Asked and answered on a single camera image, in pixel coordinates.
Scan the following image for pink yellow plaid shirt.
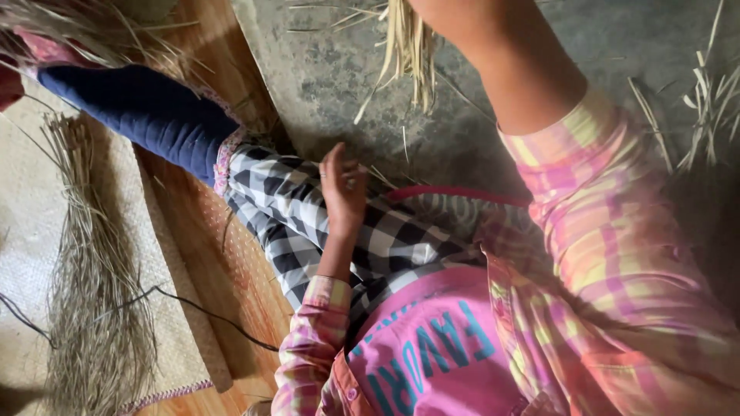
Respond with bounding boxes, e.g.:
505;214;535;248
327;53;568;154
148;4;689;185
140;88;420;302
271;87;740;416

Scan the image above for black white checked trousers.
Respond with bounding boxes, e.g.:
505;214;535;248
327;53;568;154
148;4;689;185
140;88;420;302
222;143;492;330

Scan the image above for pink floral cloth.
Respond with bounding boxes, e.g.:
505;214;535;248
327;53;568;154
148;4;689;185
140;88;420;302
0;28;79;112

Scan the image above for pale straw bundle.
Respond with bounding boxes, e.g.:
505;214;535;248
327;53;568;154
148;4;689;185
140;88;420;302
287;0;440;126

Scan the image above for pink printed t-shirt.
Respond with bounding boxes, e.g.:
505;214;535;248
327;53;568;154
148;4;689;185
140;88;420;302
346;265;524;416

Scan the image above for beige woven mat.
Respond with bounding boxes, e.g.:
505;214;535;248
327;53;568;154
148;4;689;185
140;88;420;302
0;75;233;416

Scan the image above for scattered straw strips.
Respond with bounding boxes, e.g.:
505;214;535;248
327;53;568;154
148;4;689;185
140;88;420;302
627;0;740;175

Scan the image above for loose dried grass heap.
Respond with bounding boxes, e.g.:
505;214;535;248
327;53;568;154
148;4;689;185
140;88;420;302
0;0;201;79

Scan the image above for orange wood-pattern floor sheet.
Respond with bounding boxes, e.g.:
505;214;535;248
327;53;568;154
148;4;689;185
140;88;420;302
132;0;297;416

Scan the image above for black cable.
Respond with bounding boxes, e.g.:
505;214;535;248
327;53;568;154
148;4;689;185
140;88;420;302
0;284;279;353

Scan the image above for person's left hand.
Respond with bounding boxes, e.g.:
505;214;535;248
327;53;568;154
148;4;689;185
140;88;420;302
319;143;370;233

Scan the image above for long grey dried grass bundle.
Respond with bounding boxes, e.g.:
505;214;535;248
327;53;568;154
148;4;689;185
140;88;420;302
39;112;159;416

